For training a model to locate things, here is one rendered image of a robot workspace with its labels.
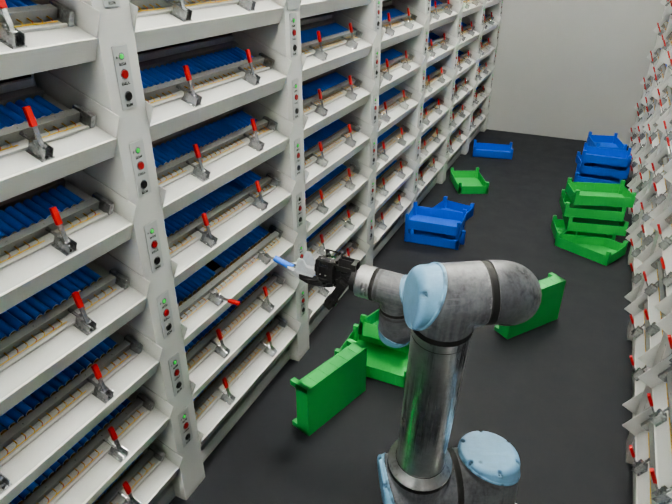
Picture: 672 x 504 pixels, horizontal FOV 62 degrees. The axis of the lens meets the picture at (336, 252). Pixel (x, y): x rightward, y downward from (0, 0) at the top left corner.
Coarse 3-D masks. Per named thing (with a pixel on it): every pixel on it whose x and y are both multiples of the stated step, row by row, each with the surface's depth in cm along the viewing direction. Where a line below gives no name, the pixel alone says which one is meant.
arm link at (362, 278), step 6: (360, 270) 149; (366, 270) 149; (372, 270) 149; (360, 276) 148; (366, 276) 148; (354, 282) 149; (360, 282) 148; (366, 282) 148; (354, 288) 149; (360, 288) 149; (366, 288) 148; (354, 294) 152; (360, 294) 150; (366, 294) 149
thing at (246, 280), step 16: (272, 224) 196; (288, 240) 196; (272, 256) 187; (240, 272) 175; (256, 272) 178; (224, 288) 168; (240, 288) 170; (208, 304) 160; (224, 304) 163; (192, 320) 154; (208, 320) 158; (192, 336) 153
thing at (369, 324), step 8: (376, 312) 237; (360, 320) 219; (368, 320) 228; (376, 320) 239; (360, 328) 219; (368, 328) 218; (376, 328) 217; (368, 336) 218; (376, 336) 217; (408, 344) 216
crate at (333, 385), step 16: (352, 352) 194; (320, 368) 187; (336, 368) 187; (352, 368) 194; (304, 384) 180; (320, 384) 182; (336, 384) 190; (352, 384) 198; (304, 400) 181; (320, 400) 185; (336, 400) 193; (352, 400) 201; (304, 416) 184; (320, 416) 188; (304, 432) 188
